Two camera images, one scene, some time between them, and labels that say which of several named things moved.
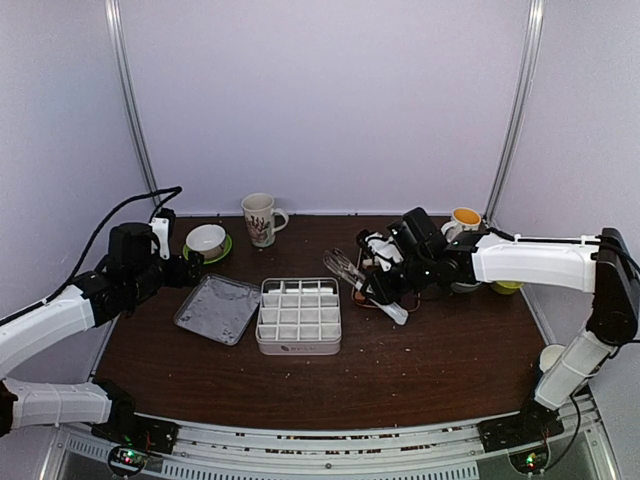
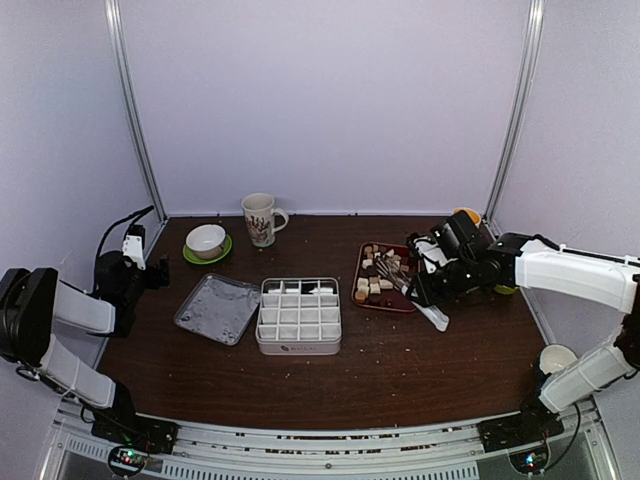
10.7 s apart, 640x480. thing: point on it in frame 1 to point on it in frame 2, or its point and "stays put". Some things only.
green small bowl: (507, 287) stays put
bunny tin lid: (219, 308) stays put
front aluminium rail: (215, 450) stays put
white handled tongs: (344, 267) to (402, 282)
